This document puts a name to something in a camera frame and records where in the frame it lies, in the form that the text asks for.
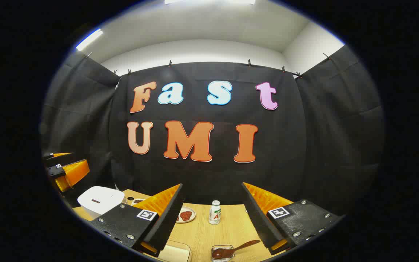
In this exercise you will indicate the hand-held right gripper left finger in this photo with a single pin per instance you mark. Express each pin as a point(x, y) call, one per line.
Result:
point(169, 222)

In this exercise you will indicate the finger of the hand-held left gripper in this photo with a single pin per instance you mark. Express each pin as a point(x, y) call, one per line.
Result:
point(62, 159)
point(55, 171)

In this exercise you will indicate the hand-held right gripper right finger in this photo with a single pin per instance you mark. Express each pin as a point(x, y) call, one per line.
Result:
point(258, 222)

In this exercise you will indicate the brown wooden spoon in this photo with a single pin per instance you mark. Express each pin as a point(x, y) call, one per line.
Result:
point(227, 251)

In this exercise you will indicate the white rice cooker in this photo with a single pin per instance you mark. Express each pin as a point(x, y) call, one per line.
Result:
point(98, 200)

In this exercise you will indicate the clear rice container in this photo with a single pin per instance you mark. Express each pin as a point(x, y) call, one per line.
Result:
point(176, 253)

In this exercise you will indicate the red meat piece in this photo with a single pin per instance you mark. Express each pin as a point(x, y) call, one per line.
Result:
point(186, 214)

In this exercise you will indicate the round white plate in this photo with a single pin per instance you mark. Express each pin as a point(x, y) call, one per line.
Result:
point(191, 218)

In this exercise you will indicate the divided white grain dish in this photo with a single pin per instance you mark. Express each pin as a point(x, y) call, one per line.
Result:
point(137, 201)

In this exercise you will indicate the white drink bottle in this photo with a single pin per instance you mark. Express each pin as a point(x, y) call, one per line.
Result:
point(215, 214)

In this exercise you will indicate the black backdrop cloth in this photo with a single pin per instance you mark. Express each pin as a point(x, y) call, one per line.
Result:
point(209, 174)

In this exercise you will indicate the long ceiling light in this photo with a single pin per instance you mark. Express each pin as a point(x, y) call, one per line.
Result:
point(89, 39)

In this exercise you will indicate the wide ceiling light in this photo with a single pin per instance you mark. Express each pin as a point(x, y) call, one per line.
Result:
point(209, 1)

